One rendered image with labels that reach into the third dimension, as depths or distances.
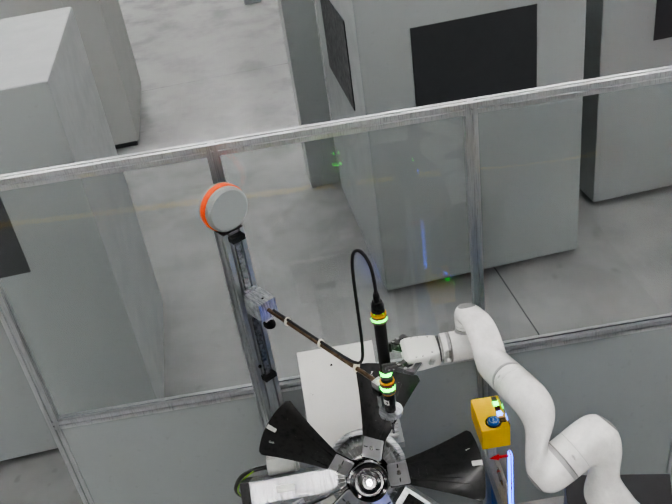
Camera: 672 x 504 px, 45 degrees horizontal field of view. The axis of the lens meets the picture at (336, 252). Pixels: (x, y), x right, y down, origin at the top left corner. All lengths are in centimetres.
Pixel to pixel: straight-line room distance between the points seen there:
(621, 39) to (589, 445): 397
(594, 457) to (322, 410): 109
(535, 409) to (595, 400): 170
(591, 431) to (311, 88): 469
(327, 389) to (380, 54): 226
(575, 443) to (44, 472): 334
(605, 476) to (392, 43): 299
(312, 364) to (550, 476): 108
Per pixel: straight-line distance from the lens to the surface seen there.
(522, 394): 193
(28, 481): 474
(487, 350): 212
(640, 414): 376
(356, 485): 252
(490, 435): 286
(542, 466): 194
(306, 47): 618
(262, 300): 268
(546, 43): 480
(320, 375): 276
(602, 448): 198
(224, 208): 258
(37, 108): 368
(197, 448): 345
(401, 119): 266
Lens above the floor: 312
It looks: 33 degrees down
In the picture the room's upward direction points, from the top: 9 degrees counter-clockwise
